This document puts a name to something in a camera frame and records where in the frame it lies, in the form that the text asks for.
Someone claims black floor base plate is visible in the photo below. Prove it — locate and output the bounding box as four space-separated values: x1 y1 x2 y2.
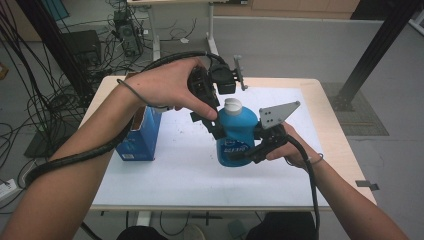
24 129 73 159

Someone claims person's left hand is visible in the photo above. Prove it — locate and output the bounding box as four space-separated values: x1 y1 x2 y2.
124 57 220 121

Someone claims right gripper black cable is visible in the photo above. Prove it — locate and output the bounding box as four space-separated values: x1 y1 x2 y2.
285 134 322 240

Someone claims hanging black cable bundle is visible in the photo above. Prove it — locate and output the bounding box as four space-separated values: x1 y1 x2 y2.
0 0 111 215

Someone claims black box on floor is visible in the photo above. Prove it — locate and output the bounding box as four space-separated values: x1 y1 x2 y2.
61 29 103 68

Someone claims blue cardboard box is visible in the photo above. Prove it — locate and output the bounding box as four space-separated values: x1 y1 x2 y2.
114 71 164 162

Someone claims right grey wrist strap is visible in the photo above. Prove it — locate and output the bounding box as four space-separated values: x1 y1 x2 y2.
284 152 325 168

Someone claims blue bottle with white cap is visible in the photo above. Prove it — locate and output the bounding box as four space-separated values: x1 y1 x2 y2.
215 97 261 168

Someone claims person's right leg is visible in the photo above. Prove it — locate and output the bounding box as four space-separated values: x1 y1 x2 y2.
245 211 317 240

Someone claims white paper sheet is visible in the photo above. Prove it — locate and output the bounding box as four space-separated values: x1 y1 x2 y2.
91 85 330 208

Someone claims person's leg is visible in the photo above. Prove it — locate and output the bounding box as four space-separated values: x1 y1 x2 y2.
115 225 168 240
245 211 317 240

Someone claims black tape piece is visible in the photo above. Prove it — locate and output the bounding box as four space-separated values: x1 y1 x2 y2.
354 179 380 192

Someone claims dark floor grate mat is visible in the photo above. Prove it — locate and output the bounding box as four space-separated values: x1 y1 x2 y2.
320 82 390 137

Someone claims tangle of floor cables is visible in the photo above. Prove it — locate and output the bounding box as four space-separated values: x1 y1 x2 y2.
98 0 201 76

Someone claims person's right hand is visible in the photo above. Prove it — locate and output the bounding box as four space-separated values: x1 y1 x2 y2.
266 121 322 170

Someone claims grey wrist strap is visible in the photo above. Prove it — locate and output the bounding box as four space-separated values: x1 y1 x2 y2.
116 78 175 112
284 152 325 168

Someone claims person's left leg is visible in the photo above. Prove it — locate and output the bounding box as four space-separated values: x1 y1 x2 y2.
115 225 168 240

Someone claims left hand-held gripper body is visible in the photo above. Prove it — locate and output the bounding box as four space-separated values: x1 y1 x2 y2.
187 54 248 110

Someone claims black computer tower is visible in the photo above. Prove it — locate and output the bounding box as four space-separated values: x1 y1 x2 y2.
112 9 145 58

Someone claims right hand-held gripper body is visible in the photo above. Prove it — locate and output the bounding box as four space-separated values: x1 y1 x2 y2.
251 100 301 164

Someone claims white desk frame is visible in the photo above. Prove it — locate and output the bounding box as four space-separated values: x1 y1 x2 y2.
127 0 222 67

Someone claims black metal post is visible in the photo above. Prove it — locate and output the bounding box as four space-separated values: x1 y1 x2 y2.
333 0 424 112
14 0 97 103

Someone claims white power strip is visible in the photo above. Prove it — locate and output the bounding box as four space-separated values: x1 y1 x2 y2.
0 178 18 202

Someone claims left grey wrist strap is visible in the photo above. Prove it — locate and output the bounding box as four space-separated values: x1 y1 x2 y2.
116 78 175 112

